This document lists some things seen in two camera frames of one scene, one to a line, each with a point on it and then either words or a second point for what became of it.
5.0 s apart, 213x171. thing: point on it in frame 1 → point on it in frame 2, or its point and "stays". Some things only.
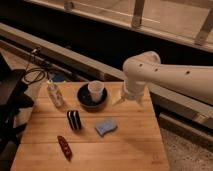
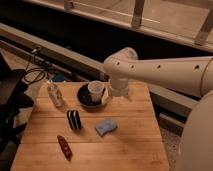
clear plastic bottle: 55,94 stays
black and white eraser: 74,119 stays
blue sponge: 105,125 stays
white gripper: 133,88 → 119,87
